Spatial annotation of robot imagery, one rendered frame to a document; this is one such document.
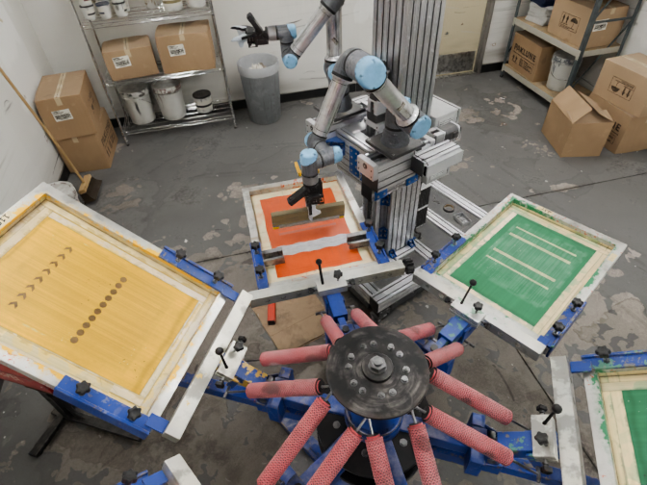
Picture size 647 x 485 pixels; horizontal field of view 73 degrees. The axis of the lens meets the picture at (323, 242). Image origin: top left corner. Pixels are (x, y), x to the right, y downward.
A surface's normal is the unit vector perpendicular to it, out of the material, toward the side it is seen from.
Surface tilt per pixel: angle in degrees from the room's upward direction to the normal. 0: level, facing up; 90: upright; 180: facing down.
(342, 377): 0
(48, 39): 90
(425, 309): 0
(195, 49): 89
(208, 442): 0
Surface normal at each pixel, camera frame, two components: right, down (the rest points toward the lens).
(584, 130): 0.00, 0.69
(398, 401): -0.04, -0.73
